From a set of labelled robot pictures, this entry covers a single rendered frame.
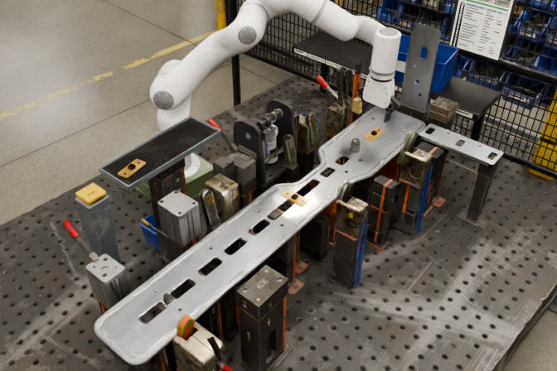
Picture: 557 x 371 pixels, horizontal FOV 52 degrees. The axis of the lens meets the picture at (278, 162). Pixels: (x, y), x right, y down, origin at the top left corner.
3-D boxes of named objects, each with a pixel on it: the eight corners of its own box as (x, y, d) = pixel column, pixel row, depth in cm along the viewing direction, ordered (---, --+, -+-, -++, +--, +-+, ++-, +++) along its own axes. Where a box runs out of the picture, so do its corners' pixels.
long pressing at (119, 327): (143, 378, 133) (142, 373, 132) (84, 325, 144) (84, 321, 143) (429, 125, 218) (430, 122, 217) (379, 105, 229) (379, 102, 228)
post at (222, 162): (229, 257, 202) (223, 166, 178) (219, 250, 205) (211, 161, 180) (239, 249, 205) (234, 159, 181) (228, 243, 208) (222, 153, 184)
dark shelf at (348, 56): (476, 122, 218) (477, 115, 216) (290, 51, 263) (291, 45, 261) (500, 98, 231) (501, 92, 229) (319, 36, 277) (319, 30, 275)
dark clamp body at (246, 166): (248, 260, 201) (244, 175, 178) (220, 243, 208) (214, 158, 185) (268, 243, 208) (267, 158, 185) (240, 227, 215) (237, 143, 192)
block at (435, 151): (423, 220, 218) (437, 161, 201) (398, 208, 223) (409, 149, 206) (436, 207, 224) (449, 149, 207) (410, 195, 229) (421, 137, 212)
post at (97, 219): (115, 313, 182) (89, 209, 156) (100, 301, 186) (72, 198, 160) (134, 299, 187) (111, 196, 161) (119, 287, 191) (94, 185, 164)
